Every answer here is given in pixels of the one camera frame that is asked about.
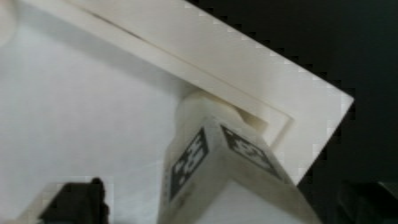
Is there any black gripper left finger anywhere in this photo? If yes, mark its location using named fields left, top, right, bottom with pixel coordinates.
left=39, top=178, right=110, bottom=224

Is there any white square tabletop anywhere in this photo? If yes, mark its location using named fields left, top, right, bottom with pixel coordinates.
left=0, top=0, right=193, bottom=224

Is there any white table leg with tag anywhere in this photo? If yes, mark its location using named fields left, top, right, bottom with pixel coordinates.
left=156, top=91, right=321, bottom=224

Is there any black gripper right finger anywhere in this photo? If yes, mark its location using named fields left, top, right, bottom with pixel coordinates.
left=335, top=181, right=398, bottom=224

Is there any white U-shaped fence wall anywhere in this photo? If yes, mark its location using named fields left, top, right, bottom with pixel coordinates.
left=71, top=0, right=353, bottom=180

